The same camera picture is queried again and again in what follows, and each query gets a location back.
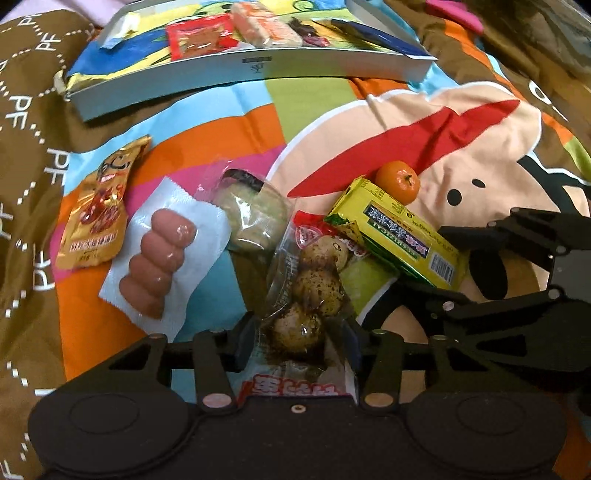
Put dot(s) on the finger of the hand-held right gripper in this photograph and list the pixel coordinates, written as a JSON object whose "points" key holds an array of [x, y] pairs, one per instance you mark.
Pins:
{"points": [[531, 226], [508, 323]]}

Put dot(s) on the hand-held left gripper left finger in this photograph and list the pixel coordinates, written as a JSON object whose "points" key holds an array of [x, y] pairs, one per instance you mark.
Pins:
{"points": [[244, 344]]}

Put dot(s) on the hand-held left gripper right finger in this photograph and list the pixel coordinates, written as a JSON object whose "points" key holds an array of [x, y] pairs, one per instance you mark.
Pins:
{"points": [[355, 341]]}

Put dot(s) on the clear quail egg packet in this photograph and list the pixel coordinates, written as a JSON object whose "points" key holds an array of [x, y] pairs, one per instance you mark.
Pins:
{"points": [[300, 286]]}

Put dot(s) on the yellow green snack box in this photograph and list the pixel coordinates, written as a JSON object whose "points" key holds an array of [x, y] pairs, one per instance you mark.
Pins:
{"points": [[392, 230]]}

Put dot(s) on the white sausage packet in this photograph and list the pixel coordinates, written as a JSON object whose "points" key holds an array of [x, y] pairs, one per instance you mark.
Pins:
{"points": [[161, 258]]}

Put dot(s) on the green cookie packet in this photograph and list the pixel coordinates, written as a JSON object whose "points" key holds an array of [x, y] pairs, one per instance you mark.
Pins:
{"points": [[254, 212]]}

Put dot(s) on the gold snack packet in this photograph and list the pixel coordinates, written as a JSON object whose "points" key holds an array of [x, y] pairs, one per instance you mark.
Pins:
{"points": [[97, 217]]}

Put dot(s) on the blue snack packet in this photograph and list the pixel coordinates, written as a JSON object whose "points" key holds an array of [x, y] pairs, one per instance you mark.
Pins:
{"points": [[378, 37]]}

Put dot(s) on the grey tray with frog drawing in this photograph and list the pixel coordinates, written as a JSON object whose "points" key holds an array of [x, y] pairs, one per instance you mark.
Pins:
{"points": [[231, 74]]}

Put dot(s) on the dark brown snack packet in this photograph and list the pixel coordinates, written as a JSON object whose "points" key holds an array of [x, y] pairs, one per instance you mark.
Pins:
{"points": [[311, 33]]}

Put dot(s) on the red snack packet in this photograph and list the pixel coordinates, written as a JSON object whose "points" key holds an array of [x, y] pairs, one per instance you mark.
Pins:
{"points": [[201, 34]]}

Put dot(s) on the orange rice cracker packet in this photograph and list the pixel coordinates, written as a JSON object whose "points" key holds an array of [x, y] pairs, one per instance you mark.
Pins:
{"points": [[263, 23]]}

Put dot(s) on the mandarin orange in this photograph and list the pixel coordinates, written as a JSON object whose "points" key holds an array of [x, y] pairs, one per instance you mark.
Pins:
{"points": [[397, 180]]}

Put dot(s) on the cartoon printed blanket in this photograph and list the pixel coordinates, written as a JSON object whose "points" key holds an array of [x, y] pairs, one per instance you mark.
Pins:
{"points": [[207, 134]]}

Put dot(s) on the brown patterned quilt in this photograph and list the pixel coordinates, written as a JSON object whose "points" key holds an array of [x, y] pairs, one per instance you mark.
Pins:
{"points": [[27, 184]]}

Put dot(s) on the pink cloth sheet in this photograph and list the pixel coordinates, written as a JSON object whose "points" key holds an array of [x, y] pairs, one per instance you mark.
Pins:
{"points": [[99, 7]]}

